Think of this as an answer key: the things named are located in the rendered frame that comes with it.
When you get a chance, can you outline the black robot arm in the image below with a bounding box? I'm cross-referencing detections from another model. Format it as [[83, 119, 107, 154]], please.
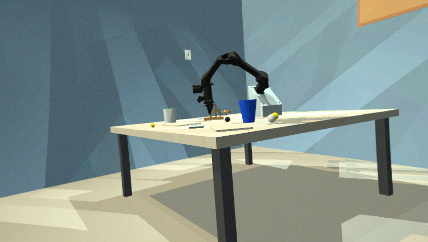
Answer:
[[192, 51, 269, 94]]

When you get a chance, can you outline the blue cup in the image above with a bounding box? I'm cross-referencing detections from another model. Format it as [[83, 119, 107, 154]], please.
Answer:
[[239, 99, 256, 123]]

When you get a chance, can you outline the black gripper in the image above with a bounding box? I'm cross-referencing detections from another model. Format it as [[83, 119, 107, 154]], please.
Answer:
[[204, 92, 213, 114]]

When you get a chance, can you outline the white ball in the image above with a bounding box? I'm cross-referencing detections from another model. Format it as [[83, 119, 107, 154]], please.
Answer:
[[267, 114, 276, 123]]

